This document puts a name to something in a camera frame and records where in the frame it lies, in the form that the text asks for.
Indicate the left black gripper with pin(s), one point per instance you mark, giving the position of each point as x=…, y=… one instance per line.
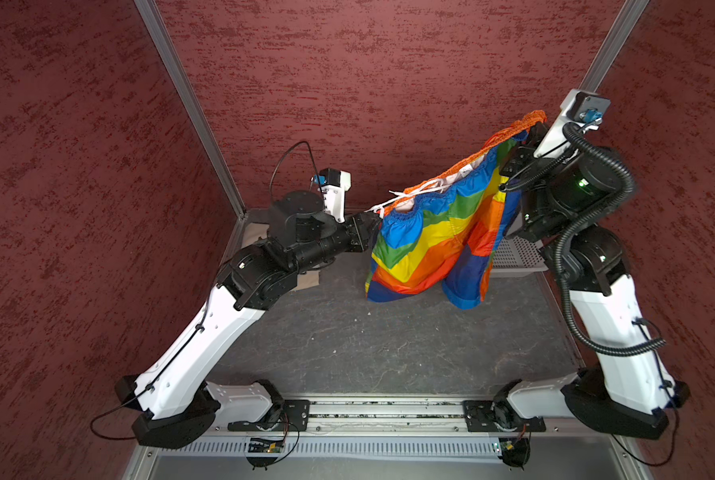
x=357, y=234

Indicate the left corner aluminium profile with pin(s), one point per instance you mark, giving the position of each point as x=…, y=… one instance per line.
x=155, y=26

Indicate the right small circuit board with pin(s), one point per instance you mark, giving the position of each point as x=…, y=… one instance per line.
x=514, y=447

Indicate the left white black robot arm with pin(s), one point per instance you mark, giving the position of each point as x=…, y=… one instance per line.
x=174, y=401

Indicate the right corner aluminium profile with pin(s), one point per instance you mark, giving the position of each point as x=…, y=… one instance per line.
x=618, y=34

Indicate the colourful blue orange shorts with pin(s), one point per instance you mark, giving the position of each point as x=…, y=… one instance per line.
x=445, y=231

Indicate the white perforated plastic basket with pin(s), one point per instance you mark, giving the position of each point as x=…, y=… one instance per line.
x=516, y=258

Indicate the aluminium mounting rail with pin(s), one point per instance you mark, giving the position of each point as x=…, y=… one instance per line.
x=405, y=416

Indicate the small circuit board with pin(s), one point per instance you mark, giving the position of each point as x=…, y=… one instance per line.
x=266, y=446
x=514, y=447

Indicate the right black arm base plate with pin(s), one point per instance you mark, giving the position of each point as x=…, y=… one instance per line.
x=486, y=416

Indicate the corner aluminium profile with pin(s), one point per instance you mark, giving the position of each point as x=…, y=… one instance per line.
x=618, y=34
x=155, y=26

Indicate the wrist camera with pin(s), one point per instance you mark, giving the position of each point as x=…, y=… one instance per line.
x=582, y=108
x=333, y=185

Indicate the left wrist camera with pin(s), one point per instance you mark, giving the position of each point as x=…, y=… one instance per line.
x=333, y=185

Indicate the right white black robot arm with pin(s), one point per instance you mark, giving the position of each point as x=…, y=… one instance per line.
x=567, y=190

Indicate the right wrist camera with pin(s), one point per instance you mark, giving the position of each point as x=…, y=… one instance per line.
x=582, y=108

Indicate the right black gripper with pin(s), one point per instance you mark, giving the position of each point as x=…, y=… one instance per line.
x=523, y=153

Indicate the beige drawstring shorts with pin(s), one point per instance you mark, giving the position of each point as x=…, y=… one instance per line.
x=252, y=232

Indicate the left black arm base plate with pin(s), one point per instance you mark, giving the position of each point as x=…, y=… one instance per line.
x=294, y=415

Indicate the white slotted cable duct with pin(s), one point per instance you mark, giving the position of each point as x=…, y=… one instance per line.
x=478, y=450

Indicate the left small circuit board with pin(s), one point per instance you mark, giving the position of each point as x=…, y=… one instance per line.
x=266, y=446

